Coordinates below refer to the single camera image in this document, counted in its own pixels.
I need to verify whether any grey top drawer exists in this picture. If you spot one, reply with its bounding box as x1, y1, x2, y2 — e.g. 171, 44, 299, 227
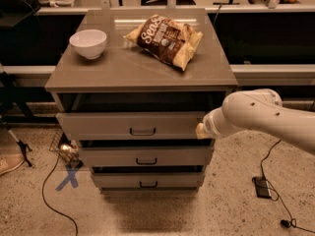
57, 111, 204, 141

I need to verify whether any grey drawer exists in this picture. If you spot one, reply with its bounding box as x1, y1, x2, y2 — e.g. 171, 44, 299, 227
79, 147, 214, 167
57, 111, 204, 141
92, 173, 205, 189

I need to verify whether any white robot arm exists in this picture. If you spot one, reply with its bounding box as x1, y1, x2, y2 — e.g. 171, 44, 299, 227
196, 88, 315, 154

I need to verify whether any grey middle drawer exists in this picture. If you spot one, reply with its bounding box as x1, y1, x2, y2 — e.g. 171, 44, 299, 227
79, 147, 214, 167

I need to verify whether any grey bottom drawer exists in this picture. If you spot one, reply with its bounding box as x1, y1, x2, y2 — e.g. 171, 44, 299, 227
92, 173, 205, 189

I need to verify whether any grey drawer cabinet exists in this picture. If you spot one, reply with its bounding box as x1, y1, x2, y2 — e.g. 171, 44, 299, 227
44, 7, 239, 195

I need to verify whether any black power adapter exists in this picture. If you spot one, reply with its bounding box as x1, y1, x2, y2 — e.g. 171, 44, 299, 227
252, 177, 272, 199

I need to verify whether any brown chip bag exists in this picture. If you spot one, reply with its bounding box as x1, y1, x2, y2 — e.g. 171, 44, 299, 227
124, 15, 203, 71

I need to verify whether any blue tape cross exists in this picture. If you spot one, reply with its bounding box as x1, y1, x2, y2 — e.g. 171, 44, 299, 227
56, 160, 83, 191

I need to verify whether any white ceramic bowl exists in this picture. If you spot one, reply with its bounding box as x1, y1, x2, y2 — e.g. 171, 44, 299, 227
69, 29, 107, 59

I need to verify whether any black tripod leg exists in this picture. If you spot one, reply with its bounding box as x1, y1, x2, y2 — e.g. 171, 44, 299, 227
0, 64, 32, 167

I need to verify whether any black floor cable right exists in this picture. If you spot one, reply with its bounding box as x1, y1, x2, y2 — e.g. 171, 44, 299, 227
259, 139, 315, 235

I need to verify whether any black floor cable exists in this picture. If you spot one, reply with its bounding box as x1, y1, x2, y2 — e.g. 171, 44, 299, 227
41, 152, 80, 236
259, 139, 315, 235

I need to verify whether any wire basket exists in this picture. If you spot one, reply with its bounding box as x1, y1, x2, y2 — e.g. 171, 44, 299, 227
49, 130, 79, 163

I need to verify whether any black floor cable left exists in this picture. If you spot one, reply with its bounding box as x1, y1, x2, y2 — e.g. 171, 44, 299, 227
41, 152, 80, 236

